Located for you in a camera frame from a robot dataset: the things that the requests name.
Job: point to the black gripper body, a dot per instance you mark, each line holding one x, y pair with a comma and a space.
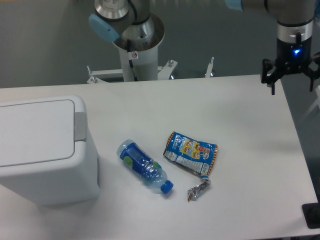
292, 58

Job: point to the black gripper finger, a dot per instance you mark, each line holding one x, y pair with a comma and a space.
271, 72
309, 72

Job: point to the white plastic trash can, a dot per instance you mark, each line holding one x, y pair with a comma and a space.
47, 153

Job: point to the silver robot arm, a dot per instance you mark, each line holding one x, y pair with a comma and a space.
294, 18

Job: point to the white furniture leg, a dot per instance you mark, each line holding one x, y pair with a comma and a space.
312, 111

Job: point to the blue crumpled snack wrapper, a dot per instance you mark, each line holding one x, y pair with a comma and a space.
196, 157

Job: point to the black table clamp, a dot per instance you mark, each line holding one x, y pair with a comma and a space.
311, 212

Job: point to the blue plastic water bottle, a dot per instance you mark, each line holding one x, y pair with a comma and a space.
141, 163

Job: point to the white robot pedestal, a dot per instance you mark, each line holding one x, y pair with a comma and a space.
138, 50

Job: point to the white metal base frame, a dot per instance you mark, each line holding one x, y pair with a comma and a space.
163, 72

